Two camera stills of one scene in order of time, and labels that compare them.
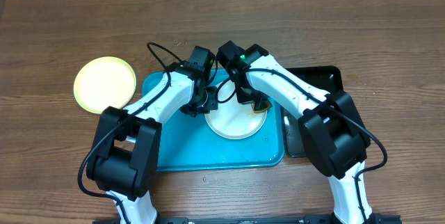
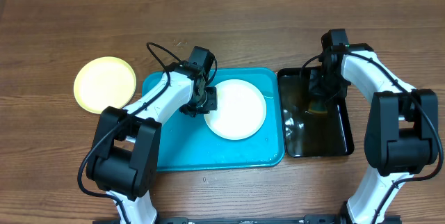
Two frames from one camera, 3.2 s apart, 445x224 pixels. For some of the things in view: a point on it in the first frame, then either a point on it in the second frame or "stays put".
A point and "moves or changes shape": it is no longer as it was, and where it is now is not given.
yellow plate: x=104 y=81 stays put
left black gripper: x=212 y=105 stays put
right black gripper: x=247 y=99 -> x=317 y=90
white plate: x=233 y=120 stays put
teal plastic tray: x=189 y=144 stays put
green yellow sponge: x=270 y=105 moves or changes shape
